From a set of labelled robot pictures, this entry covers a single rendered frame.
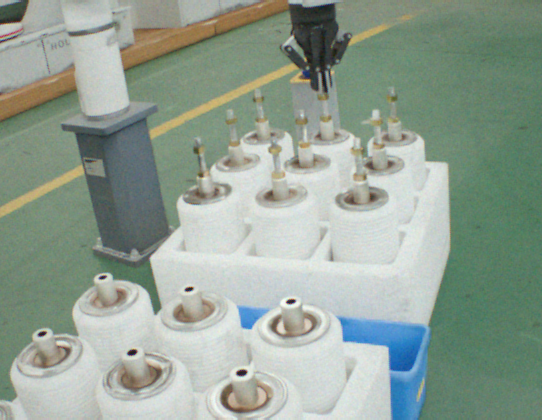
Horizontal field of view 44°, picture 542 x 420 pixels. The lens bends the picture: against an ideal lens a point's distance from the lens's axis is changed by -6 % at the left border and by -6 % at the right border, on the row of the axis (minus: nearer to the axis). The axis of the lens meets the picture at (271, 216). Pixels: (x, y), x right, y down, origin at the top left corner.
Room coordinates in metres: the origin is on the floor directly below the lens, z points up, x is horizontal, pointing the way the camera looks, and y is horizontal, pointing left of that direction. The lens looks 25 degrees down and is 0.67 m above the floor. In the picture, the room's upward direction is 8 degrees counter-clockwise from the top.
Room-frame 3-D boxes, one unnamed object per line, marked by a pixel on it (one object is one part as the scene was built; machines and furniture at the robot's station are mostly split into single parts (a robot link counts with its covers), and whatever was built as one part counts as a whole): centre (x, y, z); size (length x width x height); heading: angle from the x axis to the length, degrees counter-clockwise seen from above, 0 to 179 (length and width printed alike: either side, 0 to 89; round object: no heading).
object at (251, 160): (1.09, 0.04, 0.25); 0.08 x 0.08 x 0.01
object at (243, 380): (0.50, 0.05, 0.26); 0.02 x 0.02 x 0.03
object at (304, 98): (1.33, -0.12, 0.16); 0.07 x 0.07 x 0.31; 66
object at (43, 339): (0.61, 0.26, 0.26); 0.02 x 0.02 x 0.03
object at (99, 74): (1.35, 0.29, 0.39); 0.09 x 0.09 x 0.17; 49
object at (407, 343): (0.76, -0.03, 0.06); 0.30 x 0.11 x 0.12; 64
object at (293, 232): (0.93, -0.02, 0.16); 0.10 x 0.10 x 0.18
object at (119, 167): (1.35, 0.29, 0.15); 0.15 x 0.15 x 0.30; 49
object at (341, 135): (1.15, -0.11, 0.25); 0.08 x 0.08 x 0.01
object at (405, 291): (1.04, -0.07, 0.09); 0.39 x 0.39 x 0.18; 66
